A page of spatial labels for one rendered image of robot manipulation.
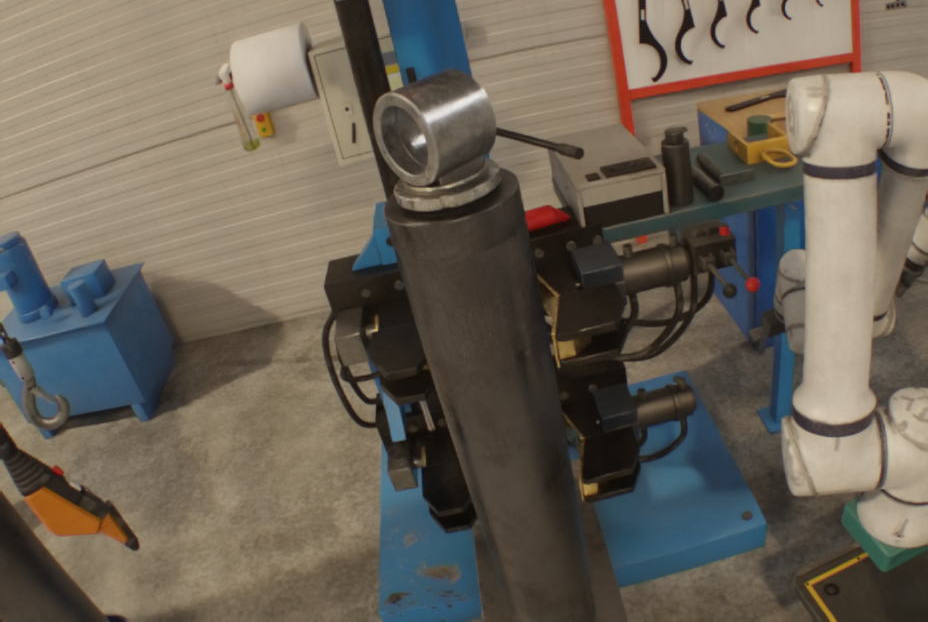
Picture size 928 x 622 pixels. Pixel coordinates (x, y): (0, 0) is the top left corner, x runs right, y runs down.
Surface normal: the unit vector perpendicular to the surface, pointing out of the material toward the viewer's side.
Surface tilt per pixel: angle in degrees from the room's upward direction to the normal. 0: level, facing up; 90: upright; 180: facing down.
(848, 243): 80
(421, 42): 90
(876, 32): 90
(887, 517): 68
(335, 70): 90
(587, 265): 0
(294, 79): 101
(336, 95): 90
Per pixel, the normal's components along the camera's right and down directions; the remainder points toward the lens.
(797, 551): -0.20, -0.86
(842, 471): -0.22, 0.34
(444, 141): 0.69, 0.26
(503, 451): 0.00, 0.47
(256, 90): 0.14, 0.62
